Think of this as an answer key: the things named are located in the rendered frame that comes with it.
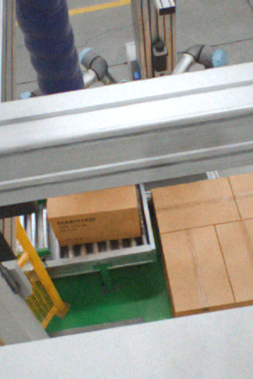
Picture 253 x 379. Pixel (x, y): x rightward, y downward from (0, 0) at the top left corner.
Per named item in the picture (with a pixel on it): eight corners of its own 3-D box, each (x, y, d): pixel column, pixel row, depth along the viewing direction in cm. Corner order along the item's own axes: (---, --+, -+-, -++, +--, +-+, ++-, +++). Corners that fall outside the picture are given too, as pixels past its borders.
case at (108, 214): (59, 246, 354) (46, 218, 321) (58, 200, 377) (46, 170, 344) (141, 236, 352) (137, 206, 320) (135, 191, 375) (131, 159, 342)
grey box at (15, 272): (-9, 301, 235) (-31, 276, 210) (-9, 291, 238) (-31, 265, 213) (32, 294, 235) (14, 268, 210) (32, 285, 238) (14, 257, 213)
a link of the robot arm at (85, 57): (121, 107, 348) (87, 67, 300) (108, 96, 355) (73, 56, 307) (132, 95, 347) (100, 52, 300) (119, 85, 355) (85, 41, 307)
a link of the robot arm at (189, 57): (189, 35, 301) (151, 91, 282) (206, 41, 297) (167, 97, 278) (189, 49, 311) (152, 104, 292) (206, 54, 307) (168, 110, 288)
